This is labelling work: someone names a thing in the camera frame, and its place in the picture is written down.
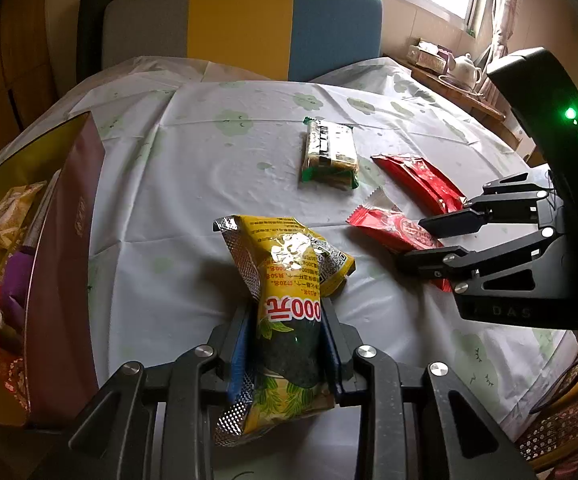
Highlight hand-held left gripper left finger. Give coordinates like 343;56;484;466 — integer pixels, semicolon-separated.
68;304;251;480

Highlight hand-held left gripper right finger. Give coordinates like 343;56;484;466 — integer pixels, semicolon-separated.
319;299;536;480

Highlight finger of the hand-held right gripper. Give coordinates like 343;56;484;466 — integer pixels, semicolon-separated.
395;227;558;294
418;172;553;238

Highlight red round-pattern snack packet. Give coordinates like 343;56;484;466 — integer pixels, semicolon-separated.
346;187;454;292

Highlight yellow green snack packet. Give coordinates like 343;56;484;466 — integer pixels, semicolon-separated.
212;214;356;448

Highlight maroon gold gift box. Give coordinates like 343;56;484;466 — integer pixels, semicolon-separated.
0;110;108;429

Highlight beige round-print pastry packet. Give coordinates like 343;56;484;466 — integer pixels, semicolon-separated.
0;181;47;252

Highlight long red snack packet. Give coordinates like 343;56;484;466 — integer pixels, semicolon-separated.
371;153;466;214

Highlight wooden side table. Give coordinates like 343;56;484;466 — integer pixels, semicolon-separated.
400;57;524;151

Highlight white teapot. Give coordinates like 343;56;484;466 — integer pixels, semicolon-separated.
450;53;483;87

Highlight light curtain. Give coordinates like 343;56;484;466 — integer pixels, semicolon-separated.
478;0;527;98

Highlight patterned tissue box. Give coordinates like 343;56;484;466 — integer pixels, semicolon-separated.
408;39;450;69

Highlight green rice cracker packet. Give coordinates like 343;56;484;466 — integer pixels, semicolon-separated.
299;116;360;190

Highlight white green-flower tablecloth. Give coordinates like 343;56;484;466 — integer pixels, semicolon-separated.
0;55;578;480

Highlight wicker chair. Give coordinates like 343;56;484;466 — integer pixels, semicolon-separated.
513;350;578;472

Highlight purple snack packet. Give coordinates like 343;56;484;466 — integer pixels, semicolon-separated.
0;251;36;313

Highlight grey yellow blue chair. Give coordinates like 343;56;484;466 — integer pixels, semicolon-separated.
100;0;385;83

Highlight black upright cushion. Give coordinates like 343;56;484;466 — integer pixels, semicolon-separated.
78;0;116;87

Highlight wooden cabinet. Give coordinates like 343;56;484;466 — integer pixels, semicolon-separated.
0;0;59;176

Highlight black cable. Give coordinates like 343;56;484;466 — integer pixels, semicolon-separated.
529;327;578;416

